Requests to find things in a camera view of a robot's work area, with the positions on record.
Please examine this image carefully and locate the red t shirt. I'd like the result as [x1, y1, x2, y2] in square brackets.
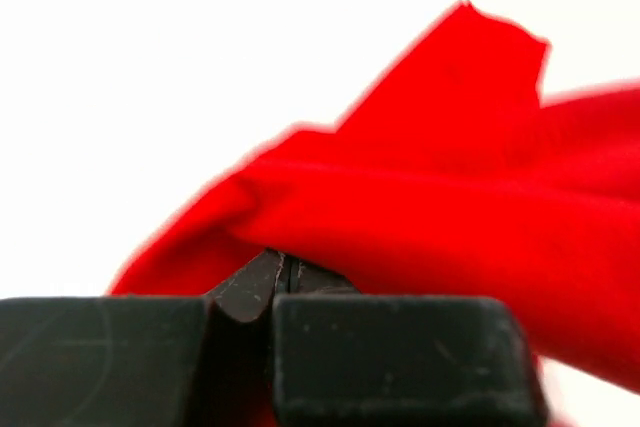
[110, 2, 639, 391]

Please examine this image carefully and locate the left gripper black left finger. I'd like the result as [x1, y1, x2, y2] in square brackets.
[1, 250, 283, 426]

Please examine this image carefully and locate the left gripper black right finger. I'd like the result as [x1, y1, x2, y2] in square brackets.
[272, 257, 550, 426]

